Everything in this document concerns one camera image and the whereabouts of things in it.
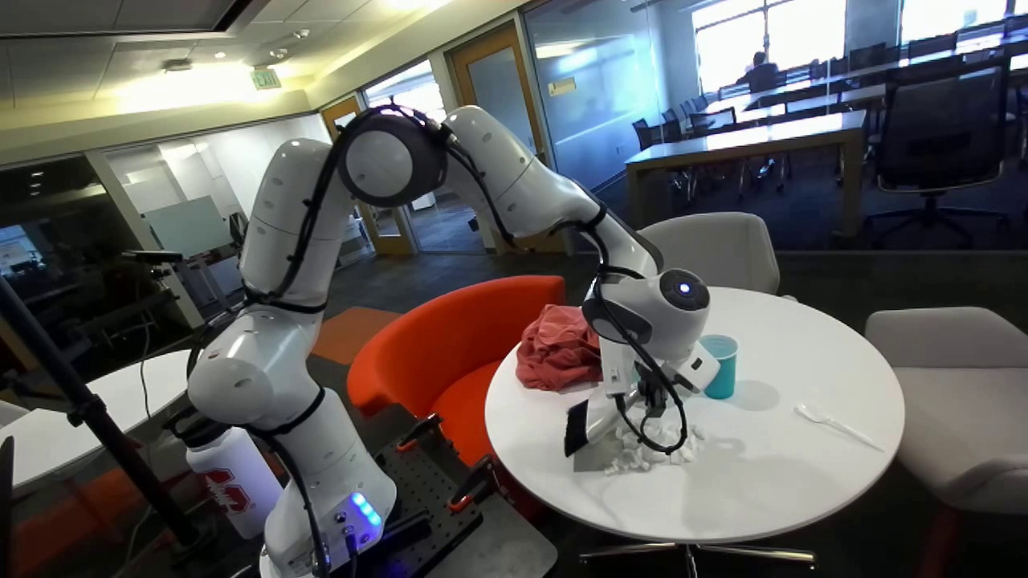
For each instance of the white brush with black bristles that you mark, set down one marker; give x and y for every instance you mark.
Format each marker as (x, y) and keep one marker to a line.
(596, 441)

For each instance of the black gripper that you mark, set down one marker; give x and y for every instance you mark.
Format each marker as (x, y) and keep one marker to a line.
(636, 398)

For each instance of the seated person silhouette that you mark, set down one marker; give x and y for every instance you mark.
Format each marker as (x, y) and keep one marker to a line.
(763, 67)

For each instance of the chrome table base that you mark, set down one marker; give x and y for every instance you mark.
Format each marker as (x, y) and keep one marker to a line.
(750, 554)

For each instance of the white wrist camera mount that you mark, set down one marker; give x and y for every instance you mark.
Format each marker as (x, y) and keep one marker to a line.
(703, 367)

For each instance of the black tripod pole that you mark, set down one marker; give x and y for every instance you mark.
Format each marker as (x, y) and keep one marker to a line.
(84, 404)

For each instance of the white upholstered chair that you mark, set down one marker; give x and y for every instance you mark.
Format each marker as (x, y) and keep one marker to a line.
(718, 252)
(965, 396)

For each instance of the black office chair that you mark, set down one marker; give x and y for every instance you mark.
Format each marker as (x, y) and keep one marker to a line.
(944, 128)

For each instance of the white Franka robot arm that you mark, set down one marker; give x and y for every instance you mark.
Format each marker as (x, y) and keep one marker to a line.
(289, 214)

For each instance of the white plastic spoon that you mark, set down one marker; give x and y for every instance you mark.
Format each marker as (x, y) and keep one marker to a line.
(847, 430)

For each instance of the pale glass board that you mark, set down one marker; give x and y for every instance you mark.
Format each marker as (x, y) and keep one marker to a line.
(187, 224)

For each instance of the orange tub chair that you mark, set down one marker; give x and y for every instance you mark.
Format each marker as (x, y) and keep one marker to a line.
(438, 342)

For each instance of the blue plastic cup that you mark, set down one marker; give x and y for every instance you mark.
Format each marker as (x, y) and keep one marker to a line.
(728, 371)

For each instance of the white jug with red print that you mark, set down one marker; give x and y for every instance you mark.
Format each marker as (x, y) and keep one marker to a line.
(237, 486)

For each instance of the long wooden table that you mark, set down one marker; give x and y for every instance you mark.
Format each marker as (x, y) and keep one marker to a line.
(750, 135)

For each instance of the wood framed glass door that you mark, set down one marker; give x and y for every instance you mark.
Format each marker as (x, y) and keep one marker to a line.
(494, 76)

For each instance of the red crumpled cloth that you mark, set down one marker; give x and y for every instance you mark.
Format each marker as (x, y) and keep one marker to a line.
(558, 349)

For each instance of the green exit sign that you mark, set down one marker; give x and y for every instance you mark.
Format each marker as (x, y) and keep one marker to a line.
(266, 79)

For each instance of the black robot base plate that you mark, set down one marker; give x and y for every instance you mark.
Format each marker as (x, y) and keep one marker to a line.
(438, 531)

